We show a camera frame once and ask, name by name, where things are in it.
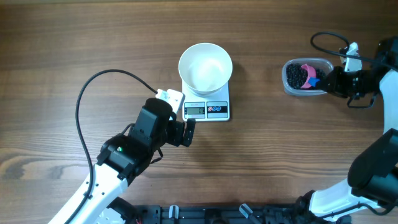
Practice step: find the white digital kitchen scale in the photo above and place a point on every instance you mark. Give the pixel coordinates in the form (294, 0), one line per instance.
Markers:
(205, 108)

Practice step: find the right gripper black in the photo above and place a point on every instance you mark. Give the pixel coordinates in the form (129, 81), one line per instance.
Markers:
(334, 76)

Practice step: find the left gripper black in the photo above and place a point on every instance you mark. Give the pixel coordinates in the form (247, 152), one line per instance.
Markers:
(176, 139)

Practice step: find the white ceramic bowl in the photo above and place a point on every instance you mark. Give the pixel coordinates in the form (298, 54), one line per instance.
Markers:
(205, 68)

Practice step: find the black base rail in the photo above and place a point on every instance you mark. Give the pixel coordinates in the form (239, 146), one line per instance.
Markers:
(217, 214)

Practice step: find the clear plastic container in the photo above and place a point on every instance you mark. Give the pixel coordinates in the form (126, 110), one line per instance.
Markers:
(320, 63)

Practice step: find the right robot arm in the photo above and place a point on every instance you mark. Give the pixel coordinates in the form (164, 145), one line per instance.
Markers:
(372, 178)

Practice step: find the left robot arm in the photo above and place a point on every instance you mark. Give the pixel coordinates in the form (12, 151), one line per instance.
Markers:
(122, 158)

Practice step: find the black beans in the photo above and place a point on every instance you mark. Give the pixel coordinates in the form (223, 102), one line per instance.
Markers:
(297, 77)

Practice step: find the pink scoop blue handle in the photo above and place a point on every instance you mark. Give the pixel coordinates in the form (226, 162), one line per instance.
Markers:
(309, 76)

